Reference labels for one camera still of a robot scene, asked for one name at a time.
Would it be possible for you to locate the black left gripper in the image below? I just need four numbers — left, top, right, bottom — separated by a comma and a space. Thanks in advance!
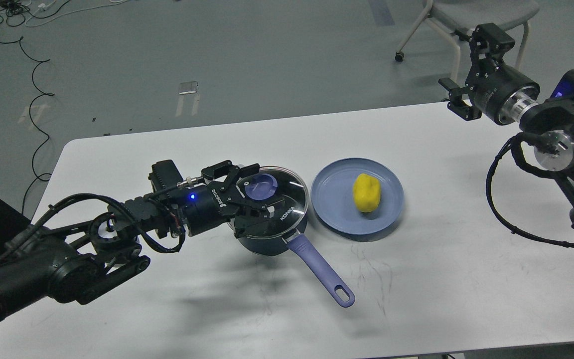
181, 161, 285, 238

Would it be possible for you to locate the white floor cable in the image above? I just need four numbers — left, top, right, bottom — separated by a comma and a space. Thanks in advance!
24, 0, 131, 27

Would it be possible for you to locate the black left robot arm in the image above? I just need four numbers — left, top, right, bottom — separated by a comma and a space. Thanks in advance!
0, 160, 286, 322

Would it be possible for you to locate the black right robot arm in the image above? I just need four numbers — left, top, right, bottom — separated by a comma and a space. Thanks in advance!
439, 23, 574, 248

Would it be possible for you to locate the blue round plate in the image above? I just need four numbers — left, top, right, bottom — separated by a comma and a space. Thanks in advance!
310, 158, 405, 236

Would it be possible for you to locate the grey office chair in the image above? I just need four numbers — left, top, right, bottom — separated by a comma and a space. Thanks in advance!
395, 0, 540, 81

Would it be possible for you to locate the glass lid with purple knob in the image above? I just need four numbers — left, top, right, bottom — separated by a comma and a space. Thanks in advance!
230, 166, 309, 243

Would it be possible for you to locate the dark pot with purple handle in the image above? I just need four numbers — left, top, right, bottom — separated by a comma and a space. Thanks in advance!
227, 166, 356, 308

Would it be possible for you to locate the grey floor tape patch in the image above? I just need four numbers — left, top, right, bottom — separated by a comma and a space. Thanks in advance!
177, 80, 199, 96

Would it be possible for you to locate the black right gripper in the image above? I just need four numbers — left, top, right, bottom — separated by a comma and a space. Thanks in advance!
438, 23, 541, 125

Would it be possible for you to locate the black floor cable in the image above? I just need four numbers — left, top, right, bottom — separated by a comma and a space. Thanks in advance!
0, 0, 71, 212

